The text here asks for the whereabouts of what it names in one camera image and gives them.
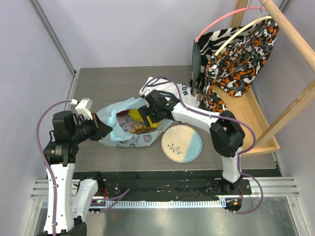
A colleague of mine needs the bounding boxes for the cream and blue plate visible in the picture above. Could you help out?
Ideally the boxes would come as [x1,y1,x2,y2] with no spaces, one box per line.
[161,125,202,163]

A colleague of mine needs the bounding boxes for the wooden clothes rack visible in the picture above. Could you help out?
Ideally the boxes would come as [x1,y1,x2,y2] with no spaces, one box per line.
[218,0,315,158]

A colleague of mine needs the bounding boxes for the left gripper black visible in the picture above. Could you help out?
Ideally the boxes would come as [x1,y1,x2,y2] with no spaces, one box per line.
[70,112,113,143]

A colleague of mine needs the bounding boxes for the orange camouflage print garment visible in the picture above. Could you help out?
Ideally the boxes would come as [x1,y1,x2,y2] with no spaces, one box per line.
[202,19,280,113]

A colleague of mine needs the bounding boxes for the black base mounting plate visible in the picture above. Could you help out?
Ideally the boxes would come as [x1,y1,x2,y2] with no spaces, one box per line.
[71,171,253,201]

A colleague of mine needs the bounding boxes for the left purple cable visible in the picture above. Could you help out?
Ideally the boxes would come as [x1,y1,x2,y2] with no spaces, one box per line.
[36,99,78,236]

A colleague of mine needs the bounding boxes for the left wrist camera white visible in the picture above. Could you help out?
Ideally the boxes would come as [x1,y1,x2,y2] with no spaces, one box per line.
[75,98,93,120]

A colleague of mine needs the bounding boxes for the aluminium frame post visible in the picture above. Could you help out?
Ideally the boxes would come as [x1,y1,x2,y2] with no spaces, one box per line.
[29,0,76,76]

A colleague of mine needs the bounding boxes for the pink hanger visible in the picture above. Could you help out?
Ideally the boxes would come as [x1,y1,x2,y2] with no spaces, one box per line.
[194,6,267,42]

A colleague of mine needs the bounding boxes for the zebra print garment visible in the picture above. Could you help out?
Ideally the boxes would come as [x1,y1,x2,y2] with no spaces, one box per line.
[189,27,241,96]

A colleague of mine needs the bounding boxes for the white jersey with navy trim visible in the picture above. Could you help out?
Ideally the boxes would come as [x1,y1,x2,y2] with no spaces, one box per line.
[139,77,202,108]

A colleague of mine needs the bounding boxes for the yellow fake banana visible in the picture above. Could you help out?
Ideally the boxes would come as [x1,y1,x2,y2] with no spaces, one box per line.
[129,109,144,123]

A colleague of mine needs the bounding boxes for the red fake apple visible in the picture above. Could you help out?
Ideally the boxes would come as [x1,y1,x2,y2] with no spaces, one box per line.
[116,110,129,117]

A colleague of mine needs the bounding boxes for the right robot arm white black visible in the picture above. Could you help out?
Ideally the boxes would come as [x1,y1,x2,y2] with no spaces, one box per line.
[138,89,245,194]

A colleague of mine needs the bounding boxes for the light blue plastic bag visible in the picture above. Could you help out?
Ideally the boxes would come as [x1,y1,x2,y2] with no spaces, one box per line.
[97,97,173,148]

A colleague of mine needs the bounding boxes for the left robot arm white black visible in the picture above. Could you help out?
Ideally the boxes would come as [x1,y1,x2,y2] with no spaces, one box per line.
[42,111,113,236]

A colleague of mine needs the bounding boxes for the cream hanger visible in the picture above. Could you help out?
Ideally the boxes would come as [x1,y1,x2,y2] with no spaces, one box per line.
[215,16,272,56]

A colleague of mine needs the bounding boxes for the white slotted cable duct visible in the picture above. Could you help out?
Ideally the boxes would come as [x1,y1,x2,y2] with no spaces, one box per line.
[43,199,226,208]

